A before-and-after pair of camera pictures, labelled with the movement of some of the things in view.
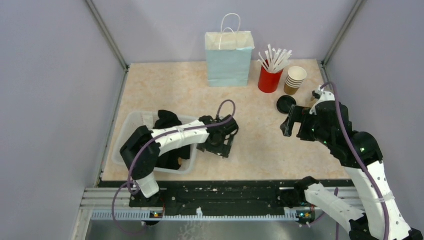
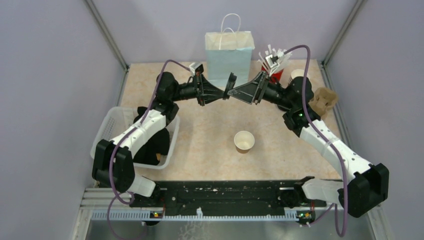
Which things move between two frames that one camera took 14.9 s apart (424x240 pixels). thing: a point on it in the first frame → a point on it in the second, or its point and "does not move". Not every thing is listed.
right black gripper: x=298 y=114 → x=249 y=92
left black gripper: x=223 y=149 → x=206 y=92
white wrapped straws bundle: x=275 y=61 does not move
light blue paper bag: x=229 y=54 does not move
